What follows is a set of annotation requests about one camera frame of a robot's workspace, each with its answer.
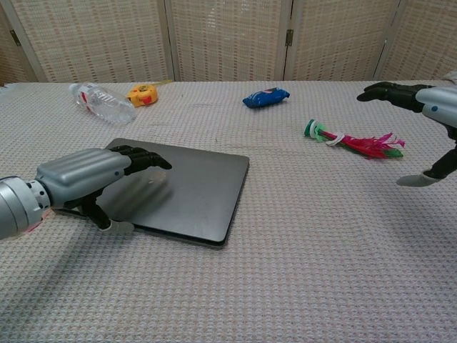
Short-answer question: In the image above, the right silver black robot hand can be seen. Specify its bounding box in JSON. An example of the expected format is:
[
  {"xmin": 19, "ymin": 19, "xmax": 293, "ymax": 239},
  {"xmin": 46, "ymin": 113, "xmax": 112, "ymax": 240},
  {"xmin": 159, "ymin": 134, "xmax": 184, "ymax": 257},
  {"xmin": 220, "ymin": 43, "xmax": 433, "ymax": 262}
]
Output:
[{"xmin": 356, "ymin": 81, "xmax": 457, "ymax": 187}]

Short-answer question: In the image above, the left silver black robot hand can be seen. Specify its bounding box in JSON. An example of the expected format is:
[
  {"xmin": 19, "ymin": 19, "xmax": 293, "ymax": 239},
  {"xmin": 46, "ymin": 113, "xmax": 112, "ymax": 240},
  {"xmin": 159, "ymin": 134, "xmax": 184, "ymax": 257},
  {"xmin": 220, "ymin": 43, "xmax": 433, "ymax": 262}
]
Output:
[{"xmin": 34, "ymin": 144, "xmax": 173, "ymax": 237}]

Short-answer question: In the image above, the silver laptop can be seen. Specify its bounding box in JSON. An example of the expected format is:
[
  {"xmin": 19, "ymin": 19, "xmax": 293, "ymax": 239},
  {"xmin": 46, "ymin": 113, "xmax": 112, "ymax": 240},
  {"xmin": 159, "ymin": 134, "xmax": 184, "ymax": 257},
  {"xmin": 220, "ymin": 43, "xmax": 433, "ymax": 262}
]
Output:
[{"xmin": 53, "ymin": 138, "xmax": 251, "ymax": 249}]

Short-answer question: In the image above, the woven folding screen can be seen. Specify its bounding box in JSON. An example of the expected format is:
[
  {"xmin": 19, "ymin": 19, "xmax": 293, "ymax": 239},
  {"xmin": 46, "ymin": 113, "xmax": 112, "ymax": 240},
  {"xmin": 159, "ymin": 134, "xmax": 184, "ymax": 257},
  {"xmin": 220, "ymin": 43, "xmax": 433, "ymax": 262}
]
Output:
[{"xmin": 0, "ymin": 0, "xmax": 457, "ymax": 86}]

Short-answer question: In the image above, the orange fruit jelly cup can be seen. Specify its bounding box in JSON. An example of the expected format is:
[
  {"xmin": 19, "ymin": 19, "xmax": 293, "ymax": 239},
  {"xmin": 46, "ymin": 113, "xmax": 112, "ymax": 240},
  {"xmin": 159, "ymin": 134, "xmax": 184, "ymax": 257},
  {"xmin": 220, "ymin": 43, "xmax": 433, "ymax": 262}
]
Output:
[{"xmin": 28, "ymin": 209, "xmax": 54, "ymax": 233}]

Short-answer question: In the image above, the clear plastic water bottle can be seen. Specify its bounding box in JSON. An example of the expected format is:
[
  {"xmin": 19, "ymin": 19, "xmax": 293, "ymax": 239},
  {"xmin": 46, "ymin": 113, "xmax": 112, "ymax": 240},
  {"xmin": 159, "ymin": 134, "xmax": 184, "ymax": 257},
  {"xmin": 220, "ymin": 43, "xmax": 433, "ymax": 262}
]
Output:
[{"xmin": 68, "ymin": 82, "xmax": 138, "ymax": 126}]

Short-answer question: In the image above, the pink green feather shuttlecock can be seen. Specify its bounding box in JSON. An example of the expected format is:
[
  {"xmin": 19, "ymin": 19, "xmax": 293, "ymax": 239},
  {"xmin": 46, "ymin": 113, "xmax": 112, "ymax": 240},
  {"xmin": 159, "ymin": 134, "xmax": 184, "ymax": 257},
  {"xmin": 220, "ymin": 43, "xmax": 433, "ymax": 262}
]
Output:
[{"xmin": 303, "ymin": 119, "xmax": 407, "ymax": 161}]

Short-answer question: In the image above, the yellow tape measure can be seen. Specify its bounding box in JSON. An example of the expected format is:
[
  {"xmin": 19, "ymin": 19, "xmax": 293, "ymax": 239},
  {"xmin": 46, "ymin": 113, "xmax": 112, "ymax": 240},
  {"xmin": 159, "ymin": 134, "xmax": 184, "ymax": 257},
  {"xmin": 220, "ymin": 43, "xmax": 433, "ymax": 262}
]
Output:
[{"xmin": 125, "ymin": 80, "xmax": 171, "ymax": 108}]

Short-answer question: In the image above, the blue snack packet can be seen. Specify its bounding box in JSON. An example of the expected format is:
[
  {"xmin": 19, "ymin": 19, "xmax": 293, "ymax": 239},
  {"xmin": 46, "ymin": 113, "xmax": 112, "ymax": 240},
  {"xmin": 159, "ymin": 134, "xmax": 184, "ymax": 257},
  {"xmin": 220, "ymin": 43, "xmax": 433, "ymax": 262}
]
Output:
[{"xmin": 242, "ymin": 86, "xmax": 291, "ymax": 109}]

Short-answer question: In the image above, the white woven tablecloth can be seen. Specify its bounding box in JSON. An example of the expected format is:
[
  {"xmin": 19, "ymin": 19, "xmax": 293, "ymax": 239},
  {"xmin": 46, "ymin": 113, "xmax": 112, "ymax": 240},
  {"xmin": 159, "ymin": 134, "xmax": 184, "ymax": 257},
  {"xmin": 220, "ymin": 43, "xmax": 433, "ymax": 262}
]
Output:
[{"xmin": 0, "ymin": 71, "xmax": 457, "ymax": 343}]

